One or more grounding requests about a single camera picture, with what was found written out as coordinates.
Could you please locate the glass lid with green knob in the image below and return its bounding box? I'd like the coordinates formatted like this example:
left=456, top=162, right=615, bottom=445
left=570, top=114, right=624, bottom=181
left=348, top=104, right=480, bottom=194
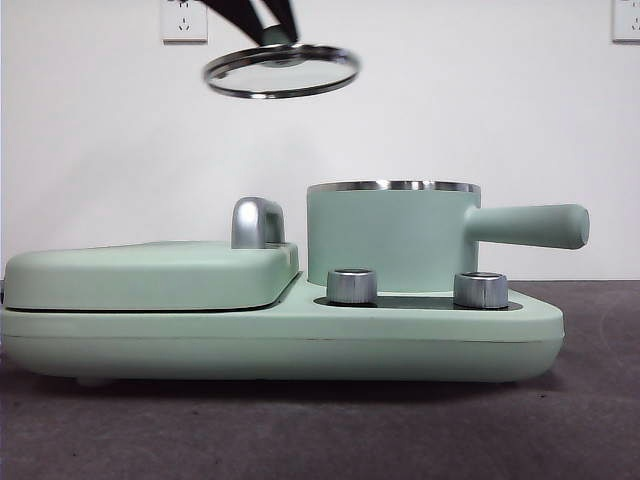
left=202, top=24, right=362, bottom=100

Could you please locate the mint green hinged griddle cover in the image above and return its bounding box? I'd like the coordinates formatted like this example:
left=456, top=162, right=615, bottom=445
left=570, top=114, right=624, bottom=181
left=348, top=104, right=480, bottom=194
left=3, top=241, right=302, bottom=312

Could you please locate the silver control knob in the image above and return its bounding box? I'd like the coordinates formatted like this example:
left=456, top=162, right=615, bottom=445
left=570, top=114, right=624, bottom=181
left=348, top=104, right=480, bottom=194
left=453, top=271, right=510, bottom=309
left=325, top=268, right=380, bottom=305

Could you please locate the mint green breakfast machine base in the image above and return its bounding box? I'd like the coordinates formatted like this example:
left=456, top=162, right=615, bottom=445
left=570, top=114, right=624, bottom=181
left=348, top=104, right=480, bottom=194
left=0, top=279, right=567, bottom=389

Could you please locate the white wall socket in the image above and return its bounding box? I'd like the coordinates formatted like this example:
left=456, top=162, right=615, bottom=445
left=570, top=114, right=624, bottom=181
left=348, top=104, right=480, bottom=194
left=612, top=0, right=640, bottom=44
left=160, top=0, right=210, bottom=45

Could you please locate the mint green pot with handle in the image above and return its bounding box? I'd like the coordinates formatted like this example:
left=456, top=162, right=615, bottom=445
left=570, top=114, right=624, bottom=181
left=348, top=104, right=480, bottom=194
left=305, top=179, right=591, bottom=295

